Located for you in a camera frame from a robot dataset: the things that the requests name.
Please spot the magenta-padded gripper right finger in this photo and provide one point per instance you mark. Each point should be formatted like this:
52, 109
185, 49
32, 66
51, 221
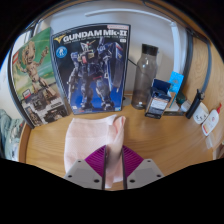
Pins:
145, 173

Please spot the small clear plastic container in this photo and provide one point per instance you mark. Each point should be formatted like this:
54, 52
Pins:
210, 141

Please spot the light blue card pack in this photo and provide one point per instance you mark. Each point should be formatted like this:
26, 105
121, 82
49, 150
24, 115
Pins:
176, 81

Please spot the grey metal desk frame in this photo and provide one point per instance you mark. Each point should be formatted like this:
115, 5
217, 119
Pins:
189, 56

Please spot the dark green round jar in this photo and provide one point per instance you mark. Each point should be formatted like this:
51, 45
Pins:
181, 98

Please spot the white bottle with red cap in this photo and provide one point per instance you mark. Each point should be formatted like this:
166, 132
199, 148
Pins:
210, 121

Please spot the blue robot model kit box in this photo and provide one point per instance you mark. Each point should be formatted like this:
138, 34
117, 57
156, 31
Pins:
90, 66

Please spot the green tree-figure toy box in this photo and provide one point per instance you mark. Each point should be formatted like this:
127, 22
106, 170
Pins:
33, 66

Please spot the white mug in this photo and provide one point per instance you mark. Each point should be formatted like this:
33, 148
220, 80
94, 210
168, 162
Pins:
201, 116

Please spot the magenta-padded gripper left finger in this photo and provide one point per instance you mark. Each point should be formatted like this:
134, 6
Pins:
81, 173

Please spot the black cylinder device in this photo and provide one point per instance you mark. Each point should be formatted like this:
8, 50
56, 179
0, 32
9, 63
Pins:
195, 105

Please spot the pale pink towel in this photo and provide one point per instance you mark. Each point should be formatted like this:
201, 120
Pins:
86, 136

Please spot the smoky transparent drink bottle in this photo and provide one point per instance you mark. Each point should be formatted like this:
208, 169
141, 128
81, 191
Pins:
144, 80

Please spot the small dark blue box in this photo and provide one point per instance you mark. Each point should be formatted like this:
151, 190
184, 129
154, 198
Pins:
156, 103

